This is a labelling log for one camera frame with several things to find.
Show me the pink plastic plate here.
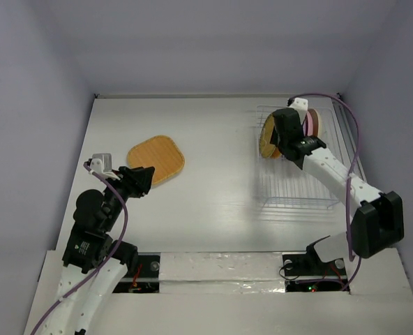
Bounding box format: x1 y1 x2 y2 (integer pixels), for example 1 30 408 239
303 109 314 136

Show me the round orange bamboo plate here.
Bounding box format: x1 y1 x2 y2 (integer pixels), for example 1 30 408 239
270 140 282 159

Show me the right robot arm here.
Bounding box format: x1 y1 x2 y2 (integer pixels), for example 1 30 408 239
271 107 405 274

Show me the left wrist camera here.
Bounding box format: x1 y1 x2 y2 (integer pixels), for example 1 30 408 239
87 153 112 175

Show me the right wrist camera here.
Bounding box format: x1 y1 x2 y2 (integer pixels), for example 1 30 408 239
287 97 308 123

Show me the round green-rim bamboo plate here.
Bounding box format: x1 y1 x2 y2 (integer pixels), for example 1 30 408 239
258 114 274 158

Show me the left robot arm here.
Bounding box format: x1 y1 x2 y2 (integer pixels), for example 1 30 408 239
47 163 155 334

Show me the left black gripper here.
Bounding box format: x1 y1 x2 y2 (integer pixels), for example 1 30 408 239
103 164 154 230

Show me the white wire dish rack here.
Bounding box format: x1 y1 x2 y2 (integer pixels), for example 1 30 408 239
256 107 352 209

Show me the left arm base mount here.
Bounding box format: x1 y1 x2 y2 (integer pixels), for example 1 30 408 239
113 253 160 294

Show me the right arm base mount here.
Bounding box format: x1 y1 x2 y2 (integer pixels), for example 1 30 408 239
278 253 349 292

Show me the cream plastic plate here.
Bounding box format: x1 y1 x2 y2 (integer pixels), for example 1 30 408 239
309 109 324 137

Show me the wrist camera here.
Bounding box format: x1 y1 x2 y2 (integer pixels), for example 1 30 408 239
287 97 308 123
87 153 112 175

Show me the square bamboo woven plate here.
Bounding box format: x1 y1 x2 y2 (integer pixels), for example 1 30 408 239
127 135 185 186

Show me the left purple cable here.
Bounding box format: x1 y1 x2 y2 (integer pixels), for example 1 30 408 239
28 160 129 335

